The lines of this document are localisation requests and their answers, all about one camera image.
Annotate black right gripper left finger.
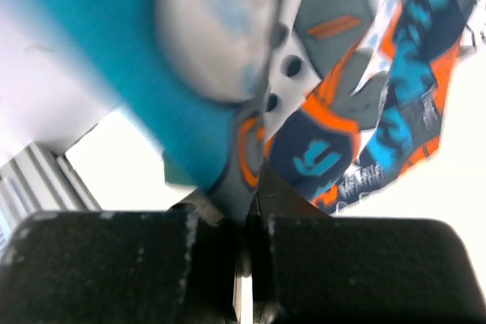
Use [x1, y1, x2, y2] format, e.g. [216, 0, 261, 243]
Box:
[1, 192, 239, 323]

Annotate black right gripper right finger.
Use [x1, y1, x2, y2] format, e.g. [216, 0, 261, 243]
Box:
[247, 166, 485, 323]

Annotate blue orange patterned shorts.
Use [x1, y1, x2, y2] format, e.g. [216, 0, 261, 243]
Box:
[156, 0, 478, 221]

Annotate teal green shorts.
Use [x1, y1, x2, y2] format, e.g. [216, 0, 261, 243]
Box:
[37, 0, 236, 191]

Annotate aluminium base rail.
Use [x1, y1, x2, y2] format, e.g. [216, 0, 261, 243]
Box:
[1, 143, 102, 252]

